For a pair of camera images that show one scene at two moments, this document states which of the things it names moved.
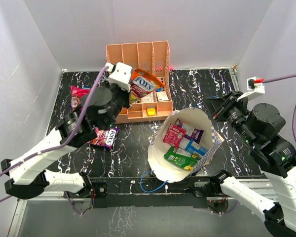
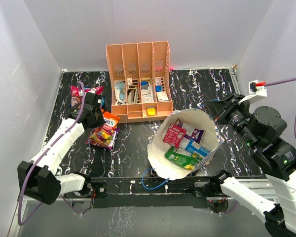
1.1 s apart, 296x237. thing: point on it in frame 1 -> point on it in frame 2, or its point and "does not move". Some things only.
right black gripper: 214,104 does not move
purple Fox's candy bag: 105,138 does not move
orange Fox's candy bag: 142,83 -> 102,135
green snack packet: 185,159 does not move
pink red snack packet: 77,93 does not move
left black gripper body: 121,97 -> 99,119
